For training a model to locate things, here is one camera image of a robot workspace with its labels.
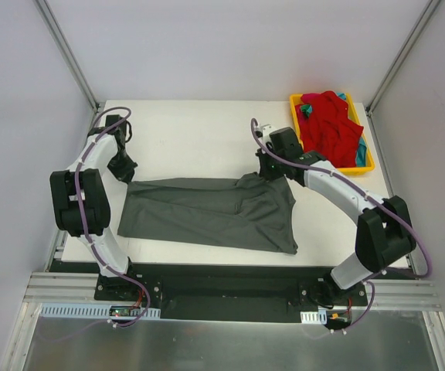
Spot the right aluminium frame post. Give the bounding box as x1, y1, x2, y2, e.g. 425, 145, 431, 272
365, 0, 443, 117

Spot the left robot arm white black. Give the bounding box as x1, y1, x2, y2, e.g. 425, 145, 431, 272
49, 114, 139, 301

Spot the white cable duct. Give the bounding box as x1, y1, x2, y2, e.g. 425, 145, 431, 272
300, 309, 328, 325
40, 303, 144, 321

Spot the dark grey t shirt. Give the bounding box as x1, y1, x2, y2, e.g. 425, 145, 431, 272
117, 173, 298, 255

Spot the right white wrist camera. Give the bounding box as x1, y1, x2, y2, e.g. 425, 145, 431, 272
255, 124, 277, 138

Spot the front aluminium rail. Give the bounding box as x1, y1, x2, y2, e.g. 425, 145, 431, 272
24, 272, 442, 311

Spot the magenta t shirt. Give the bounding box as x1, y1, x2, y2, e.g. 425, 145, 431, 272
301, 93, 320, 104

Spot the aluminium frame post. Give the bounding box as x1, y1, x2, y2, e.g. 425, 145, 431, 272
32, 0, 100, 112
365, 0, 443, 117

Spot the teal t shirt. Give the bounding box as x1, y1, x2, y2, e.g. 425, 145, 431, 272
298, 92, 369, 168

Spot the red t shirt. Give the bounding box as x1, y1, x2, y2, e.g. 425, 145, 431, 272
298, 90, 365, 169

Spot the left white cable duct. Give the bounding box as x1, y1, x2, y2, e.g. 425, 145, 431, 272
40, 303, 144, 321

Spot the left aluminium frame post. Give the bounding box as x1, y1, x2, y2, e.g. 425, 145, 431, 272
32, 0, 100, 112

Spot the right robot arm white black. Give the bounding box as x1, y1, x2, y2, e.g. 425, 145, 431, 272
250, 119, 416, 305

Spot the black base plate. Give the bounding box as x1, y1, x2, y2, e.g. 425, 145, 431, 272
94, 264, 367, 323

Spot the right white cable duct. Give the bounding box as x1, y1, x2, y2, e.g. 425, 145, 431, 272
300, 309, 328, 325

